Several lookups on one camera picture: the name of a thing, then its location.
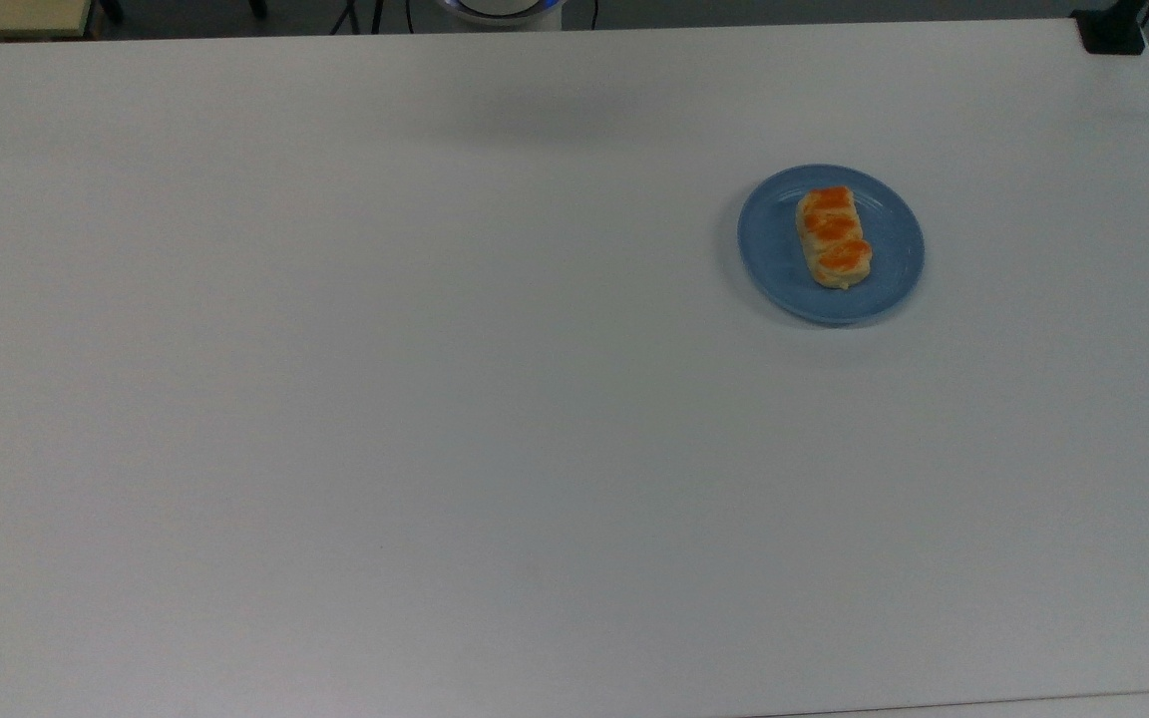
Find orange glazed bread loaf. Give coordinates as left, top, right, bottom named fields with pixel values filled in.
left=796, top=185, right=874, bottom=292

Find blue round plate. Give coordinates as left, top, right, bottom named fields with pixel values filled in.
left=737, top=165, right=926, bottom=326

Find black stand legs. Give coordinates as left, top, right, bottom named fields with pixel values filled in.
left=328, top=0, right=389, bottom=36

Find black table clamp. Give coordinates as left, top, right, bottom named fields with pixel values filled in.
left=1071, top=0, right=1149, bottom=56

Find light wooden table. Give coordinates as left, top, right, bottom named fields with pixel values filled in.
left=0, top=0, right=99, bottom=42

